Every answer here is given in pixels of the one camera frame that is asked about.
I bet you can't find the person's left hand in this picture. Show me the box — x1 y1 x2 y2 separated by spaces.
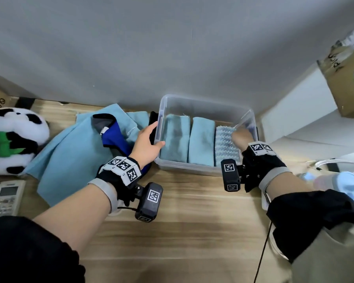
129 120 166 170

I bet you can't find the person's right hand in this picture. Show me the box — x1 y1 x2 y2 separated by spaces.
230 127 254 152

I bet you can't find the grey striped towel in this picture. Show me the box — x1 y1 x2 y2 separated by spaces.
214 125 242 167

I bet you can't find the light blue towel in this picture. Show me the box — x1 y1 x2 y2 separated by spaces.
188 117 216 167
23 103 149 207
160 114 191 164

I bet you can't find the dark blue grey cloth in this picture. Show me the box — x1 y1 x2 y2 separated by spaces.
92 113 153 174

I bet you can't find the clear plastic storage box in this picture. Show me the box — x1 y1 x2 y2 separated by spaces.
148 94 259 177

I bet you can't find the person's left forearm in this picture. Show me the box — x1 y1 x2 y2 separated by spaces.
34 184 111 254

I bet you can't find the person's right forearm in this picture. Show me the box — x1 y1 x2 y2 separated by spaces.
265 173 315 201

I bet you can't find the labelled brown cardboard box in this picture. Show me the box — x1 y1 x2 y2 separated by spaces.
317 17 354 118

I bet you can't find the black wrist brace with markers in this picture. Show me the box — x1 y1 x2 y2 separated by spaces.
88 156 142 214
241 141 293 193

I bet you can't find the white shelf unit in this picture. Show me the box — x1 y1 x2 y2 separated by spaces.
259 66 354 162

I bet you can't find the panda plush toy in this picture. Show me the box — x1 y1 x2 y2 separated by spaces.
0 107 50 176

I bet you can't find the beige coat with black buttons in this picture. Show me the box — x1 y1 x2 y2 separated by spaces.
292 222 354 283

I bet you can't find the white remote control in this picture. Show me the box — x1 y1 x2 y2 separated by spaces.
0 179 26 223

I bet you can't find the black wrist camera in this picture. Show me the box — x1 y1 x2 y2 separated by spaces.
135 182 164 223
220 159 242 192

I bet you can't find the thin white cable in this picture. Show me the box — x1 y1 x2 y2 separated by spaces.
306 158 354 175

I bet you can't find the thin black cable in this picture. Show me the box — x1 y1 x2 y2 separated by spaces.
253 222 273 283

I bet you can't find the tumbler with pink handle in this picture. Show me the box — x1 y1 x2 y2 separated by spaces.
304 171 354 208

